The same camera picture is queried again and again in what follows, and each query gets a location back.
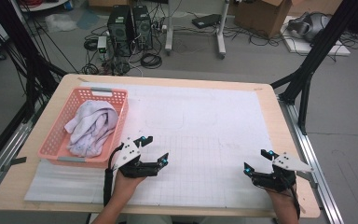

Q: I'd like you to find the black flat device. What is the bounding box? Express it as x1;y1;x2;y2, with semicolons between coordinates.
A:
191;13;222;30

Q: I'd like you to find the brown cardboard box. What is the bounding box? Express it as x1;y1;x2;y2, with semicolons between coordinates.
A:
290;0;344;17
88;0;131;8

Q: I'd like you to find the white foam mat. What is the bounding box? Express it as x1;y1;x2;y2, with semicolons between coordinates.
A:
23;81;292;210

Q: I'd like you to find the black computer tower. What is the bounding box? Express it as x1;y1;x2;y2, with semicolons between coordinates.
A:
131;5;154;50
106;4;134;58

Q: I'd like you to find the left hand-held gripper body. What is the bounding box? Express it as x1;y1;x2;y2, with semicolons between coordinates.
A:
112;136;162;179

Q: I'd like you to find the clear plastic bag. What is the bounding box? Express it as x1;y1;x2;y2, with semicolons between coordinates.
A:
45;12;78;34

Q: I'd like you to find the white metal stand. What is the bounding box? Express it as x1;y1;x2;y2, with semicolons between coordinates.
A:
164;0;231;60

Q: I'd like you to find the black frame stand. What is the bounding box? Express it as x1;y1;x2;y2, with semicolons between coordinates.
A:
0;0;69;122
269;0;358;136

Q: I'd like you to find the person's left hand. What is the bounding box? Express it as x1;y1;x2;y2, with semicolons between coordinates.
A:
113;169;147;202

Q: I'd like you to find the grey headset device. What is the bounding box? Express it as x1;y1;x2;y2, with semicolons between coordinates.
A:
287;11;332;43

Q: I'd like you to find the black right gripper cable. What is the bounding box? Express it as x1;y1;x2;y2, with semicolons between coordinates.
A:
287;176;302;220

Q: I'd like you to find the person's right hand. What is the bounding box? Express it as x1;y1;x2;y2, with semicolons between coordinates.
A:
265;186;300;217

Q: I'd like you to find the pink plastic basket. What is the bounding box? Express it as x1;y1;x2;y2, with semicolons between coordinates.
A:
36;87;130;170

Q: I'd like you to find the white round table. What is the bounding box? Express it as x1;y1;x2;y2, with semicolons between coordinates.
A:
18;0;71;13

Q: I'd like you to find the lilac printed towel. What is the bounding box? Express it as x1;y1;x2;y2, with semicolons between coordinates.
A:
63;100;119;158

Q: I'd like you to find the aluminium rail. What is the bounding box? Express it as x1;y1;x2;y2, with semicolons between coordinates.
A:
0;102;49;203
278;96;346;224

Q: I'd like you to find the coiled black cable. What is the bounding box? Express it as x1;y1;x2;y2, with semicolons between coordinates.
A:
82;63;100;76
140;52;163;70

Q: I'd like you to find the small white power box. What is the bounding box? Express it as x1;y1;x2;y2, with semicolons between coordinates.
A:
96;35;108;54

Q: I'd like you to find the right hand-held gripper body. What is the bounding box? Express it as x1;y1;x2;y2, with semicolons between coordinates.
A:
251;151;314;193

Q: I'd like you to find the teal floor sheet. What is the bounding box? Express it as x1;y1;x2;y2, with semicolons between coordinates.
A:
76;8;102;31

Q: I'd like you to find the white floor board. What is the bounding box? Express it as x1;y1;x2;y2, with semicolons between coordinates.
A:
280;15;351;57

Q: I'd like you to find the open cardboard box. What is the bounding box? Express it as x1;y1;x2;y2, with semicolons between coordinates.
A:
233;0;293;39

